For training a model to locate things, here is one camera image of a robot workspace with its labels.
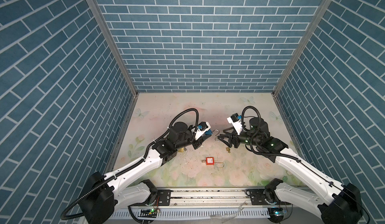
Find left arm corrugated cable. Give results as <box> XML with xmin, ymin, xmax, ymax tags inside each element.
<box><xmin>60</xmin><ymin>108</ymin><xmax>200</xmax><ymax>220</ymax></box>

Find right controller board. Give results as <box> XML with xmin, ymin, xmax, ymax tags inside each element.
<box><xmin>268</xmin><ymin>208</ymin><xmax>286</xmax><ymax>224</ymax></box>

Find red padlock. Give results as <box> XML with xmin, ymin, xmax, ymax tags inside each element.
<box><xmin>201</xmin><ymin>157</ymin><xmax>225</xmax><ymax>168</ymax></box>

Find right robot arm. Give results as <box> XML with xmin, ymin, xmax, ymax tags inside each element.
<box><xmin>218</xmin><ymin>114</ymin><xmax>365</xmax><ymax>224</ymax></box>

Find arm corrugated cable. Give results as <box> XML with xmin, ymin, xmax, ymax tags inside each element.
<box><xmin>241</xmin><ymin>106</ymin><xmax>371</xmax><ymax>224</ymax></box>
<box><xmin>60</xmin><ymin>108</ymin><xmax>200</xmax><ymax>220</ymax></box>

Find right corner aluminium post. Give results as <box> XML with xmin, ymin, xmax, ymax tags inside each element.
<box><xmin>272</xmin><ymin>0</ymin><xmax>343</xmax><ymax>97</ymax></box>

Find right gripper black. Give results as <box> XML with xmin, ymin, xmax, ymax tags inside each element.
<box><xmin>218</xmin><ymin>126</ymin><xmax>261</xmax><ymax>148</ymax></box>

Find controller board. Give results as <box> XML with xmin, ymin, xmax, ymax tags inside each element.
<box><xmin>138</xmin><ymin>209</ymin><xmax>158</xmax><ymax>219</ymax></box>
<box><xmin>268</xmin><ymin>208</ymin><xmax>286</xmax><ymax>224</ymax></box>

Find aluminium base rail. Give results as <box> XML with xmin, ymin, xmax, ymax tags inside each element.
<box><xmin>79</xmin><ymin>187</ymin><xmax>343</xmax><ymax>224</ymax></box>

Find corner aluminium post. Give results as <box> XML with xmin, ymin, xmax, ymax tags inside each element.
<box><xmin>78</xmin><ymin>0</ymin><xmax>138</xmax><ymax>97</ymax></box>
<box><xmin>272</xmin><ymin>0</ymin><xmax>343</xmax><ymax>97</ymax></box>

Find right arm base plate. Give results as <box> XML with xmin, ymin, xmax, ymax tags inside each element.
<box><xmin>245</xmin><ymin>189</ymin><xmax>291</xmax><ymax>206</ymax></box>

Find black padlock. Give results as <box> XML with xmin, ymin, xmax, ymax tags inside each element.
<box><xmin>212</xmin><ymin>129</ymin><xmax>220</xmax><ymax>142</ymax></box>

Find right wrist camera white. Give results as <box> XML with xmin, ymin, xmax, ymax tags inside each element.
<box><xmin>227</xmin><ymin>113</ymin><xmax>243</xmax><ymax>135</ymax></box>

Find left corner aluminium post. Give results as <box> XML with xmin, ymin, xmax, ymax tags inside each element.
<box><xmin>78</xmin><ymin>0</ymin><xmax>138</xmax><ymax>97</ymax></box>

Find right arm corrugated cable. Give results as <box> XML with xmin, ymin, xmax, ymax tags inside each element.
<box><xmin>241</xmin><ymin>106</ymin><xmax>371</xmax><ymax>224</ymax></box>

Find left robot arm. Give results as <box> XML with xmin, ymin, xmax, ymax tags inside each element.
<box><xmin>79</xmin><ymin>122</ymin><xmax>212</xmax><ymax>224</ymax></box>

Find left controller board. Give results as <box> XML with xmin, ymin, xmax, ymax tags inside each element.
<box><xmin>138</xmin><ymin>209</ymin><xmax>158</xmax><ymax>219</ymax></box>

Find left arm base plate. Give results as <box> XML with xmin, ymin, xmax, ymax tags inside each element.
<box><xmin>133</xmin><ymin>189</ymin><xmax>171</xmax><ymax>207</ymax></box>

